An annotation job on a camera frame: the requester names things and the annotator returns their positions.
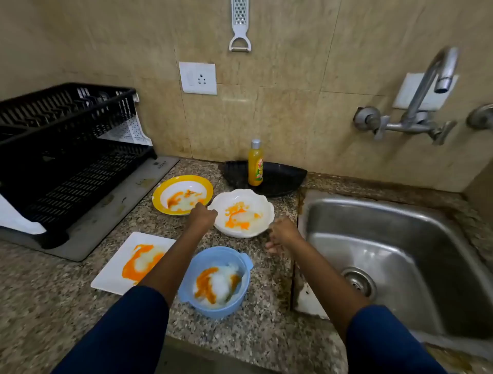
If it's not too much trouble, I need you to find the person's right hand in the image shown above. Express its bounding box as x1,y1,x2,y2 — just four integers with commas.
264,217,306,257

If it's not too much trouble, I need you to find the person's left hand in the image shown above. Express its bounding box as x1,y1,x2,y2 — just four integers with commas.
186,203,219,234

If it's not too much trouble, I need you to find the white scalloped bowl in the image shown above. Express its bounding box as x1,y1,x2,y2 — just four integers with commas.
207,188,275,239

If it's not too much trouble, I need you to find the yellow rimmed plate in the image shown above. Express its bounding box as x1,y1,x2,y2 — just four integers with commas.
151,175,214,216

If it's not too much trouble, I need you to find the blue plastic bowl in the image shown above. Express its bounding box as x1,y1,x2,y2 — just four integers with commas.
177,246,254,320

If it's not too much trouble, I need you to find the white rectangular plate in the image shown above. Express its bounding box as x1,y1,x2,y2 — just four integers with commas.
90,231,177,296

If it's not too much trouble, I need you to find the black dish drying rack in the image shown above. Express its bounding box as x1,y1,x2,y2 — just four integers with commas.
0,82,158,250

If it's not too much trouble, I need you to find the person's left forearm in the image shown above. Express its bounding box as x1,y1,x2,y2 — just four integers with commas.
52,227,208,374

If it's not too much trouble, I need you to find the person's right forearm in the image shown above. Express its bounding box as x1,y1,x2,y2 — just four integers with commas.
285,238,447,374

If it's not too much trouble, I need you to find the yellow dish soap bottle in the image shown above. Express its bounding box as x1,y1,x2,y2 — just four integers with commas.
248,139,265,187

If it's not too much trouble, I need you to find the black leaf-shaped tray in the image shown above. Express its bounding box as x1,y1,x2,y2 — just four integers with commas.
223,160,308,198

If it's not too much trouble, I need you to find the grey drying mat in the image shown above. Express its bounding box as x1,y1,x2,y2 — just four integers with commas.
0,155,181,263

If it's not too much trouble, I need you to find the steel sink drain strainer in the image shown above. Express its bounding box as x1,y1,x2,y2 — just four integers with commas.
341,267,378,301

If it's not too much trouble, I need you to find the stainless steel sink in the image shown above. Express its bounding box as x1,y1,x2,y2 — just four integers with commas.
291,189,493,361

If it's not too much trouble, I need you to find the white power socket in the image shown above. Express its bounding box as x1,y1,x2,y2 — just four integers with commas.
178,61,218,96

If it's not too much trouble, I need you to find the white hanging peeler grater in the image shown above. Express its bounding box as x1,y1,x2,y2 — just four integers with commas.
229,0,252,53

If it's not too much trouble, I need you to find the steel wall faucet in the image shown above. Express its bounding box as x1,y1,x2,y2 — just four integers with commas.
353,46,460,146

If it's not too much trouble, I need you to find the white switch plate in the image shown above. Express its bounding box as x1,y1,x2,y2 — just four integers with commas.
392,72,460,111

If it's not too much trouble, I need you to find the steel wall valve knob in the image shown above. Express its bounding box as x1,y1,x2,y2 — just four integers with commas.
466,104,493,130

